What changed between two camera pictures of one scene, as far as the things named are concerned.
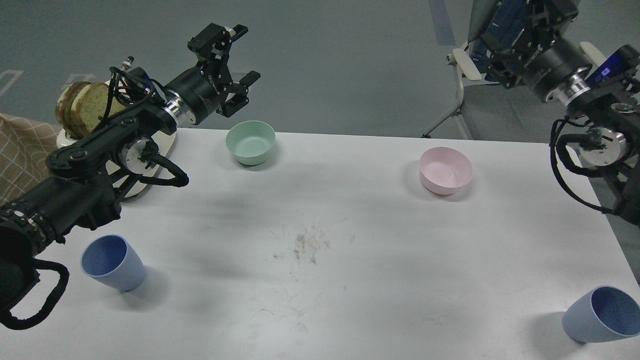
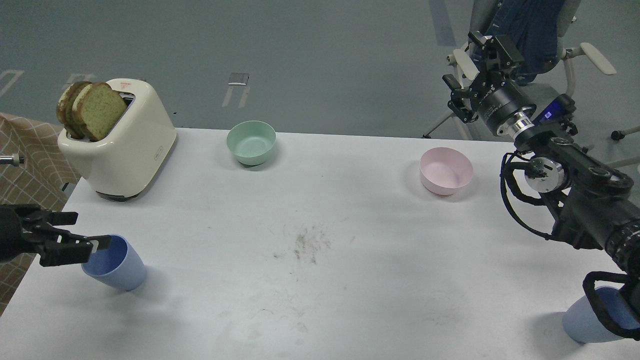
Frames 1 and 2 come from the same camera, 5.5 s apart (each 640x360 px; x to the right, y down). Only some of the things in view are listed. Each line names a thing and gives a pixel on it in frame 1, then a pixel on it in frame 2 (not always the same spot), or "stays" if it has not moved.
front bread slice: x=88 y=102 stays
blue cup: x=112 y=258 stays
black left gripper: x=200 y=87 → x=32 y=223
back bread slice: x=63 y=108 stays
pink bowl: x=444 y=170 stays
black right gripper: x=535 y=50 → x=500 y=99
